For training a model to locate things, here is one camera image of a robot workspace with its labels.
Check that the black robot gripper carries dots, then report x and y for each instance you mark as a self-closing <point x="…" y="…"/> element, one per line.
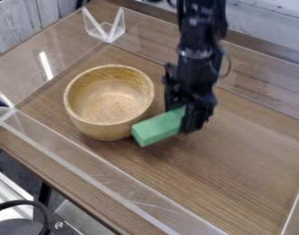
<point x="190" y="80"/>

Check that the green rectangular block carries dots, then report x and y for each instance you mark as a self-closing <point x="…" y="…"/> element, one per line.
<point x="158" y="128"/>

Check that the brown wooden bowl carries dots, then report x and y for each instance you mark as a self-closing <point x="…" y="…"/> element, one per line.
<point x="109" y="98"/>

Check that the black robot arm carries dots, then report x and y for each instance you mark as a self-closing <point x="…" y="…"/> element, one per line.
<point x="203" y="26"/>

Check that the clear acrylic tray walls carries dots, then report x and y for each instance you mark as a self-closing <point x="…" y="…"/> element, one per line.
<point x="223" y="181"/>

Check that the black table leg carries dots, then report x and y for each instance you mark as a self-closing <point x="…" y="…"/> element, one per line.
<point x="45" y="194"/>

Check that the grey metal base plate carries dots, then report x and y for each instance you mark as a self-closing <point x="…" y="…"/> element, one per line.
<point x="78" y="219"/>

